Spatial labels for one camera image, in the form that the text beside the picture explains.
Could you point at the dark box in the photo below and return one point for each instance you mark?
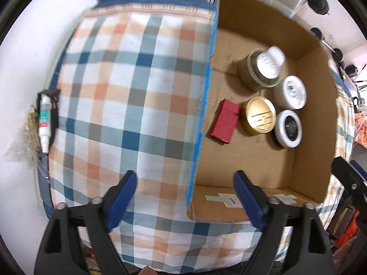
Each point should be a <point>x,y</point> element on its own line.
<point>43,177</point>

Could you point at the gold round tin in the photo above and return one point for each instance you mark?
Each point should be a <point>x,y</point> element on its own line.
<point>259,116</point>

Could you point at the cardboard box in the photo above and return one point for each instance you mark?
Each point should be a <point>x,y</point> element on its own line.
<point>252,160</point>

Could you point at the orange cloth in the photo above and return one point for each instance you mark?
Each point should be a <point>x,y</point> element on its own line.
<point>361,129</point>

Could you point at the clear plastic bag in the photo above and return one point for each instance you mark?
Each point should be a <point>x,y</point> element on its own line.
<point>23,140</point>

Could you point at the checked bedsheet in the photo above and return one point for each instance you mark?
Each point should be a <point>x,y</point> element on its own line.
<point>120,91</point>

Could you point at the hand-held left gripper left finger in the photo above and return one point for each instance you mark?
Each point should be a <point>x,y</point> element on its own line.
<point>123,197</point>

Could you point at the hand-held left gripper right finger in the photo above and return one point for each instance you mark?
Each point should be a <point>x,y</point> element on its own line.
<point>249,197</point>

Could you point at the white glue tube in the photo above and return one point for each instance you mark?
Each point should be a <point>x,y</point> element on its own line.
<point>45,120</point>

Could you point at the metal dumbbell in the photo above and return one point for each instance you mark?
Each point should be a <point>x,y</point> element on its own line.
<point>318,33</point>

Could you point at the red small box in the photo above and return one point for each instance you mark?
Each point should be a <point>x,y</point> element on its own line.
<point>225,121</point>

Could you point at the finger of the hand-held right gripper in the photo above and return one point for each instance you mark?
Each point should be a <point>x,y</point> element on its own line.
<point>349,177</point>

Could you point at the black and white jar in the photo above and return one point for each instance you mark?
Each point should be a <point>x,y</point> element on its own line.
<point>288,129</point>

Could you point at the white cream jar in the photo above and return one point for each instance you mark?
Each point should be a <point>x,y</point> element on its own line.
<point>289,91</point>

